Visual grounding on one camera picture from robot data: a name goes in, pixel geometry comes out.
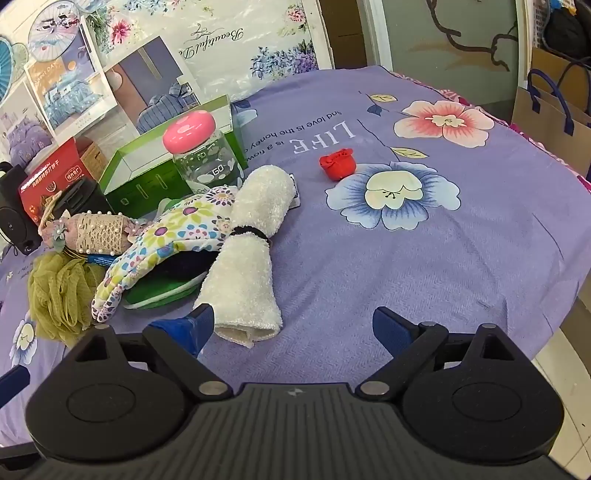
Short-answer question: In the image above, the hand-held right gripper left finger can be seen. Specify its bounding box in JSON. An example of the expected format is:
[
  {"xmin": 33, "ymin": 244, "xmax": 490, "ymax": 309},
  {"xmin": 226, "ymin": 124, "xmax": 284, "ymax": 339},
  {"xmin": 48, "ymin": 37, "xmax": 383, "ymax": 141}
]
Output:
[{"xmin": 74, "ymin": 305, "xmax": 234, "ymax": 400}]

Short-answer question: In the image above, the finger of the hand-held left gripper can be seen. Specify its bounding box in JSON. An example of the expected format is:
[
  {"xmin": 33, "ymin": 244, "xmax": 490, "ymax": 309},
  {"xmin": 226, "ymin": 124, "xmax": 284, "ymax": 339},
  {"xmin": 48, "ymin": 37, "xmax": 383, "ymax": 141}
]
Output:
[{"xmin": 0, "ymin": 367, "xmax": 31, "ymax": 408}]

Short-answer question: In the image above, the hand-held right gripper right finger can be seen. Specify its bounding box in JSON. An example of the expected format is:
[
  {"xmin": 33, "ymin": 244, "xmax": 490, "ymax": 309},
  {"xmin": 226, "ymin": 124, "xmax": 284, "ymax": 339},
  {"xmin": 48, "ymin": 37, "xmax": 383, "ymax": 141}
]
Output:
[{"xmin": 356, "ymin": 306, "xmax": 520, "ymax": 398}]

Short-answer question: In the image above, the white towel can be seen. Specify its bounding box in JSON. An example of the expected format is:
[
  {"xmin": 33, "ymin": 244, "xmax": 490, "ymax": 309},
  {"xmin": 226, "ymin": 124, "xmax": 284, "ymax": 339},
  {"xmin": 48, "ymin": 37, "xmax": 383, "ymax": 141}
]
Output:
[{"xmin": 193, "ymin": 165, "xmax": 296, "ymax": 349}]

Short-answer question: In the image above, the green mesh bath pouf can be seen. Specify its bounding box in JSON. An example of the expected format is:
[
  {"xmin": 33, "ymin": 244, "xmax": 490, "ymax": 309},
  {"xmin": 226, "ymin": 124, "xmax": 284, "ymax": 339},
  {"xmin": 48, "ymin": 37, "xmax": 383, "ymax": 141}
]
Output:
[{"xmin": 28, "ymin": 253, "xmax": 109, "ymax": 348}]

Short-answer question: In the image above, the floral oven mitt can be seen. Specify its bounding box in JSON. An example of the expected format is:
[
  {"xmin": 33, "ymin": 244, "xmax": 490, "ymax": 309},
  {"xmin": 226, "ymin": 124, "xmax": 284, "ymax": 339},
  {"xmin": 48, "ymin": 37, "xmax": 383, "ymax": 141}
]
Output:
[{"xmin": 91, "ymin": 187, "xmax": 241, "ymax": 326}]

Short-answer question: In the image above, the green box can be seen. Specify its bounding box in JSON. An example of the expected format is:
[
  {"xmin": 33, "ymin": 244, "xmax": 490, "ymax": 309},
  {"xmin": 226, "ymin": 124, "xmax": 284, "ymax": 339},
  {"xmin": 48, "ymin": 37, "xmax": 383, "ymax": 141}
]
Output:
[{"xmin": 98, "ymin": 95, "xmax": 250, "ymax": 217}]

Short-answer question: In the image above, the green flat plate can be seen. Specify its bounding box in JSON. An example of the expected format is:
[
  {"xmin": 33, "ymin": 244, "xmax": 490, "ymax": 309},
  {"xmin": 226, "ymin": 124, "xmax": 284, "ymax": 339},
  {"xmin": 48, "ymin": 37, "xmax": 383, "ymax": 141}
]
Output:
[{"xmin": 122, "ymin": 270, "xmax": 211, "ymax": 311}]

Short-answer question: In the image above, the purple floral bedsheet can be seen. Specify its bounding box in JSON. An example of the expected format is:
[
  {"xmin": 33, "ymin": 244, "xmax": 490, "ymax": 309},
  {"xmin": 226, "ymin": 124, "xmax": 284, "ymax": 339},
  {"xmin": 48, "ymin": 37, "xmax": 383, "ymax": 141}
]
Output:
[{"xmin": 0, "ymin": 65, "xmax": 591, "ymax": 448}]

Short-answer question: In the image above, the glass jar with pink lid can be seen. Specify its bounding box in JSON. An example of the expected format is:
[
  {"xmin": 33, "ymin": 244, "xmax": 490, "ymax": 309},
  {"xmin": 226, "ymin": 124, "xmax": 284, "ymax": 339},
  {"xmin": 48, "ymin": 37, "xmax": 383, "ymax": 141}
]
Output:
[{"xmin": 163, "ymin": 109, "xmax": 245, "ymax": 195}]

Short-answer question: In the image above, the red fabric rose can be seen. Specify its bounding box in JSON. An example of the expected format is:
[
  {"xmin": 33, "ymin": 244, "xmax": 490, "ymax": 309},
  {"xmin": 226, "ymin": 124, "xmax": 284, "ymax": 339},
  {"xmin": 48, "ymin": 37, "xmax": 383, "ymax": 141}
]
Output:
[{"xmin": 318, "ymin": 148, "xmax": 357, "ymax": 182}]

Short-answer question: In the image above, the black cup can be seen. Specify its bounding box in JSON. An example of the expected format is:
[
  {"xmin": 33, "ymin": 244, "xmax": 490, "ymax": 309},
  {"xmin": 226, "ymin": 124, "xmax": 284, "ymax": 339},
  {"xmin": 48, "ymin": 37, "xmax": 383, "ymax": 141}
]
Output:
[{"xmin": 58, "ymin": 180, "xmax": 109, "ymax": 217}]

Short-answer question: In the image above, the black speaker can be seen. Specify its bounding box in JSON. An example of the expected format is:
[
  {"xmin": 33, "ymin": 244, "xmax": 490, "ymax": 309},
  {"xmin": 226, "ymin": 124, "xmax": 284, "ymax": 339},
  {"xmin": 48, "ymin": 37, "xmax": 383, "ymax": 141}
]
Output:
[{"xmin": 0, "ymin": 161, "xmax": 42, "ymax": 256}]

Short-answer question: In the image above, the red cracker box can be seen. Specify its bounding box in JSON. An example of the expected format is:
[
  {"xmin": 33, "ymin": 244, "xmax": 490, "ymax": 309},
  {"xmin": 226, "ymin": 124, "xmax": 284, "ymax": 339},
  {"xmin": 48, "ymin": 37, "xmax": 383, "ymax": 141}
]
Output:
[{"xmin": 18, "ymin": 137, "xmax": 109, "ymax": 225}]

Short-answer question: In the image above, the plaid bedding poster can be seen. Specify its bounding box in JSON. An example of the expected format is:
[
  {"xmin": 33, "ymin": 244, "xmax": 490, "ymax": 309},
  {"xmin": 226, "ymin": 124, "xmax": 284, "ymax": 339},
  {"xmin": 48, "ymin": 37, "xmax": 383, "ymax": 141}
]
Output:
[{"xmin": 104, "ymin": 34, "xmax": 204, "ymax": 139}]

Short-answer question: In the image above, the purple bedding poster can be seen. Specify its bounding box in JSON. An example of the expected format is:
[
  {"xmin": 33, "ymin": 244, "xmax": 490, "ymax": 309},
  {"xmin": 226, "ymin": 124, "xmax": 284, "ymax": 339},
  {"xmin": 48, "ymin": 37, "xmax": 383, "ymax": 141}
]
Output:
[{"xmin": 0, "ymin": 76, "xmax": 58, "ymax": 171}]

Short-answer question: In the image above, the brown paper bag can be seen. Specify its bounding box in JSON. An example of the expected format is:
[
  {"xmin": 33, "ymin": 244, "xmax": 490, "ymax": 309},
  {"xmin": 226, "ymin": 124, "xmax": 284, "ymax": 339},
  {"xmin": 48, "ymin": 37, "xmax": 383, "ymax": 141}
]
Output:
[{"xmin": 510, "ymin": 68, "xmax": 591, "ymax": 178}]

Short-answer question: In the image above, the blue bedding poster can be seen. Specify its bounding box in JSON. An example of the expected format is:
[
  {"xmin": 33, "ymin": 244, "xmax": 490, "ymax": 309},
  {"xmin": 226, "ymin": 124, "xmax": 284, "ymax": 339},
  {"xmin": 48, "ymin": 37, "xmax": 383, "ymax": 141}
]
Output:
[{"xmin": 24, "ymin": 23, "xmax": 118, "ymax": 141}]

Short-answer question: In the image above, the floral bedding package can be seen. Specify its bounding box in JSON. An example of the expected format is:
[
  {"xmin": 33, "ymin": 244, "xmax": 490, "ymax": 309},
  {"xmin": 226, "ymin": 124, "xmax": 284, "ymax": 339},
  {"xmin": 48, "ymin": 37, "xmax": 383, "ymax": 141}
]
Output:
[{"xmin": 76, "ymin": 0, "xmax": 333, "ymax": 104}]

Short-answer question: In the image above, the teal paper fan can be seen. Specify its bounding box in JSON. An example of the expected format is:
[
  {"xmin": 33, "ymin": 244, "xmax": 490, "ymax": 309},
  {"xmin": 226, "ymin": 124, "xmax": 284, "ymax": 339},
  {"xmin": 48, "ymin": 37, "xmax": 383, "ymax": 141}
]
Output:
[{"xmin": 0, "ymin": 37, "xmax": 31, "ymax": 95}]

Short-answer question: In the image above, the round paper fan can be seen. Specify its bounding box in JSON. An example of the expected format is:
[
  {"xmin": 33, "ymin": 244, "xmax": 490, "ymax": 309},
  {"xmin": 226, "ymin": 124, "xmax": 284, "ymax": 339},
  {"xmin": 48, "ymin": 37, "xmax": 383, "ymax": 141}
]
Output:
[{"xmin": 28, "ymin": 0, "xmax": 90, "ymax": 63}]

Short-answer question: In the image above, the black bag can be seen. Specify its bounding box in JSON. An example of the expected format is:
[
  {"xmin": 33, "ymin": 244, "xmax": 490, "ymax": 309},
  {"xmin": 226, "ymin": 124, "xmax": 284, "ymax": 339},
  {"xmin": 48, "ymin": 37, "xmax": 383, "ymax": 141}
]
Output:
[{"xmin": 542, "ymin": 7, "xmax": 589, "ymax": 49}]

